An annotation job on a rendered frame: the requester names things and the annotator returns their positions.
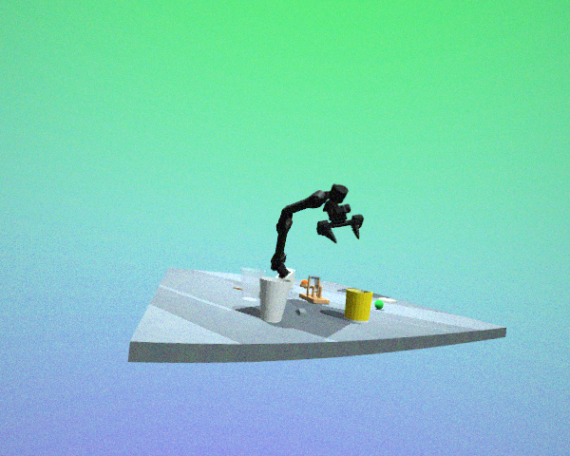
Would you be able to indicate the pale grey tapered cup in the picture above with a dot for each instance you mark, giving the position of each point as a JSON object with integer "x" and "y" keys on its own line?
{"x": 273, "y": 294}

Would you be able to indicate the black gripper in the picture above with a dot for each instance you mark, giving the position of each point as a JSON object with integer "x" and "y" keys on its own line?
{"x": 324, "y": 227}

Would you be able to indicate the yellow cup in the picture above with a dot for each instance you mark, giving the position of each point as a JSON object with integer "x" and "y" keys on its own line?
{"x": 358, "y": 306}

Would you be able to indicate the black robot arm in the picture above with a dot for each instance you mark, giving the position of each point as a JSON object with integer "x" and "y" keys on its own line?
{"x": 315, "y": 200}

